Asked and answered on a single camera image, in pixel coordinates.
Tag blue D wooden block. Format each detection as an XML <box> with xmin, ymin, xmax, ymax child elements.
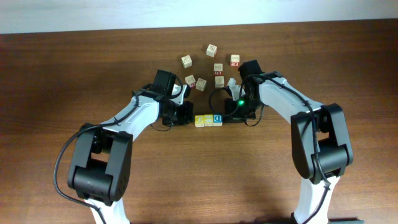
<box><xmin>213</xmin><ymin>114</ymin><xmax>223</xmax><ymax>126</ymax></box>

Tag yellow O wooden block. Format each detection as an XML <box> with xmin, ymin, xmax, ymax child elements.
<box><xmin>195</xmin><ymin>115</ymin><xmax>205</xmax><ymax>128</ymax></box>

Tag yellow blue wooden block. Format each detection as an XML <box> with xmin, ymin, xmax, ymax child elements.
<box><xmin>204</xmin><ymin>114</ymin><xmax>214</xmax><ymax>126</ymax></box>

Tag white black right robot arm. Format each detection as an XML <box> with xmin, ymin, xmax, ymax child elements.
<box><xmin>223</xmin><ymin>60</ymin><xmax>354</xmax><ymax>223</ymax></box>

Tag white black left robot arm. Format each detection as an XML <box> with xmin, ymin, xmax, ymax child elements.
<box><xmin>67</xmin><ymin>70</ymin><xmax>193</xmax><ymax>223</ymax></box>

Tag green A wooden block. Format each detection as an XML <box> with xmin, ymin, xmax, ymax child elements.
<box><xmin>215</xmin><ymin>76</ymin><xmax>224</xmax><ymax>88</ymax></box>

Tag K wooden block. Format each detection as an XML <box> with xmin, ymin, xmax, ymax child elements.
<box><xmin>185</xmin><ymin>75</ymin><xmax>196</xmax><ymax>88</ymax></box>

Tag tilted red-sided wooden block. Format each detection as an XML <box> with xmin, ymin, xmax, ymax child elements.
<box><xmin>195</xmin><ymin>78</ymin><xmax>207</xmax><ymax>91</ymax></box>

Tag middle red wooden block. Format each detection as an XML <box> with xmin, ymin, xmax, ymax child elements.
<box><xmin>213</xmin><ymin>63</ymin><xmax>223</xmax><ymax>76</ymax></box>

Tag far right red block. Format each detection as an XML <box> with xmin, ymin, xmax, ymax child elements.
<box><xmin>230</xmin><ymin>54</ymin><xmax>240</xmax><ymax>67</ymax></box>

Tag green R wooden block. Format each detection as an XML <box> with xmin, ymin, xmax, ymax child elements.
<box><xmin>181</xmin><ymin>55</ymin><xmax>193</xmax><ymax>68</ymax></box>

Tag top wooden block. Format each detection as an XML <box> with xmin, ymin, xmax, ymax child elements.
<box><xmin>206</xmin><ymin>44</ymin><xmax>217</xmax><ymax>57</ymax></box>

